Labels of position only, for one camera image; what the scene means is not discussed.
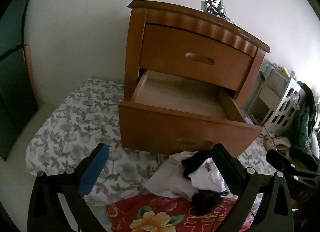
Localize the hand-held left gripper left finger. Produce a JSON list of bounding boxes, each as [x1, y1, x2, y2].
[[27, 143, 110, 232]]

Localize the brown wooden board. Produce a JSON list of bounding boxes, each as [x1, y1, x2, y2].
[[22, 44, 38, 105]]

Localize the grey floral bed sheet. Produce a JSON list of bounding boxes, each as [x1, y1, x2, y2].
[[25, 78, 278, 208]]

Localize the white cloth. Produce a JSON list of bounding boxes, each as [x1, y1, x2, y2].
[[144, 150, 226, 199]]

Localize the white shirt with red print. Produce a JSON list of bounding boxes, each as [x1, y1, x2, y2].
[[188, 157, 231, 194]]

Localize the dark green hanging clothes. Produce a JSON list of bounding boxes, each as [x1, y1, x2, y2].
[[291, 81, 318, 150]]

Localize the white laundry basket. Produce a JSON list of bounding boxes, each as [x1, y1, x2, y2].
[[263, 77, 307, 126]]

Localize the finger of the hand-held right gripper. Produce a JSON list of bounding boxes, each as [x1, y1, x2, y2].
[[266, 148, 300, 180], [285, 144, 320, 171]]

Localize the red floral blanket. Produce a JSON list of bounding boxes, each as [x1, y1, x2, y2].
[[106, 194, 258, 232]]

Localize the black cloth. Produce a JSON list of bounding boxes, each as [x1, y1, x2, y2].
[[181, 150, 213, 180]]

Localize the white shelf unit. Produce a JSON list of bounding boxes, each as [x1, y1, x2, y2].
[[249, 62, 296, 125]]

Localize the shallow wooden drawer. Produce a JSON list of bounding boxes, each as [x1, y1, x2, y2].
[[139, 22, 259, 91]]

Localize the black cable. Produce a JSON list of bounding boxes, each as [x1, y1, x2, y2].
[[249, 114, 283, 143]]

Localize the deep wooden drawer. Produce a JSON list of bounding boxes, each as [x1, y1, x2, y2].
[[118, 68, 263, 158]]

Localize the wooden nightstand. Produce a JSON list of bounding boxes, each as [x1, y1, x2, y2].
[[118, 0, 272, 158]]

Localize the smartphone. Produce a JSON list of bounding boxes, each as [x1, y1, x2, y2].
[[203, 0, 228, 20]]

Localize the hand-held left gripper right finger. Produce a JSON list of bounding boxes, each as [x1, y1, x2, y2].
[[212, 143, 295, 232]]

